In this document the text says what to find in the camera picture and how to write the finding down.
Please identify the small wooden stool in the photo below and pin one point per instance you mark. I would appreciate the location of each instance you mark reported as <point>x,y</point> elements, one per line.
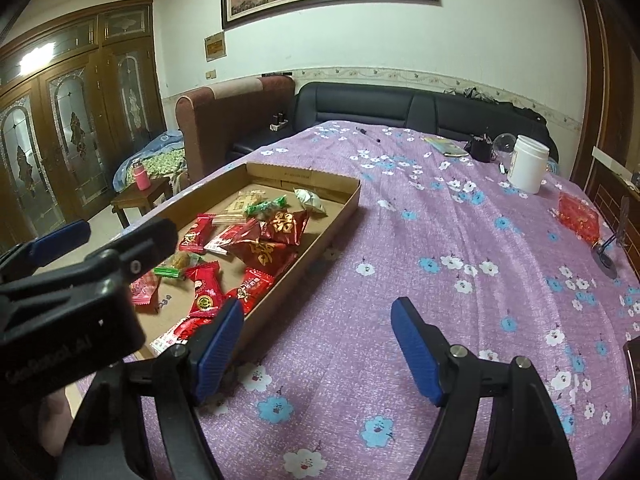
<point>143,201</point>

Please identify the small black object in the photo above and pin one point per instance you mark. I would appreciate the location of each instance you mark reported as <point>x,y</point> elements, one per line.
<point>479,148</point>

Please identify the white green snack packet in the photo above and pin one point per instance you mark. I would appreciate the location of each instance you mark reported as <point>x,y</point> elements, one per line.
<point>310,201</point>

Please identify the flat green booklet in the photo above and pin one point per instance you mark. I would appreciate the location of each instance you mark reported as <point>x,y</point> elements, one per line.
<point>444,146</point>

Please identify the tan biscuit bar packet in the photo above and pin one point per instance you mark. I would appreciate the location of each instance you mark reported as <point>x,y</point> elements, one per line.
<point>238,207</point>

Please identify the dark red foil snack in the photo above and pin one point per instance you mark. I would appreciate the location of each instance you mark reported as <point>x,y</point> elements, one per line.
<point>285,227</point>

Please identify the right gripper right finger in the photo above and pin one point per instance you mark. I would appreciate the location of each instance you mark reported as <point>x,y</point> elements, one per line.
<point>525,438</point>

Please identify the green patterned bedding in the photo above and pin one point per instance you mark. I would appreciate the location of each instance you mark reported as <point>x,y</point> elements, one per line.
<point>162,157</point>

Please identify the white plastic jar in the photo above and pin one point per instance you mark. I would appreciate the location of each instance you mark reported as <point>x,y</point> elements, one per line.
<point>528,164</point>

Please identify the pink water bottle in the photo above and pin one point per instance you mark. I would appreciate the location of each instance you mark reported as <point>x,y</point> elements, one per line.
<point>141,177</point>

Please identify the red mesh gift bag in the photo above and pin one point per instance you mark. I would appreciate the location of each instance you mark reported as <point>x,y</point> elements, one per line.
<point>579,217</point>

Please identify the black phone stand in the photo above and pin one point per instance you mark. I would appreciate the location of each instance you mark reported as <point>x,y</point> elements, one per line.
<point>598,251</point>

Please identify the purple floral tablecloth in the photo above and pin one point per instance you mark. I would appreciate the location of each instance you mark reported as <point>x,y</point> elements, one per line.
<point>323,392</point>

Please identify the wooden glass door cabinet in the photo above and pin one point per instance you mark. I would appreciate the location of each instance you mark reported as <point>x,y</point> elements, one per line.
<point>79,95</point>

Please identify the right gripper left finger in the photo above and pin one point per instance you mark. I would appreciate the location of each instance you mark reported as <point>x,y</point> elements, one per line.
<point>108,438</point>

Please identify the pink snack bar wrapper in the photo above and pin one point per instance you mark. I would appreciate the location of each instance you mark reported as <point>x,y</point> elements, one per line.
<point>144,288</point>

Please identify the white red snack packet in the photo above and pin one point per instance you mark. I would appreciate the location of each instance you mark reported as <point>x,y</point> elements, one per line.
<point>178,334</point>

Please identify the cardboard tray box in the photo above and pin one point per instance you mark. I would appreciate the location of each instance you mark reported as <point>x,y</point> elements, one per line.
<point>339,195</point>

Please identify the black leather sofa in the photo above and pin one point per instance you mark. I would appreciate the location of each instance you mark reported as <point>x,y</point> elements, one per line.
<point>449,115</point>

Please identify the red gold candy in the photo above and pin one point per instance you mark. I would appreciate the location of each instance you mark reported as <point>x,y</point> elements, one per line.
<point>263,255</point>

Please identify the brown armchair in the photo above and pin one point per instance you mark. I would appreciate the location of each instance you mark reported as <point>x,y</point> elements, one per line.
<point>213,118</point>

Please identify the green clear snack packet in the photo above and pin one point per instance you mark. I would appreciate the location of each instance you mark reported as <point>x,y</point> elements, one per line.
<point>267,208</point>

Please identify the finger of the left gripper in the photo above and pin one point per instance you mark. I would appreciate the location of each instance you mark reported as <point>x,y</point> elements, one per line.
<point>128,258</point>
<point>23,260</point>

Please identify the red candy packet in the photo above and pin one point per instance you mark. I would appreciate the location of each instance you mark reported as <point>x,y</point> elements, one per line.
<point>208,294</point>

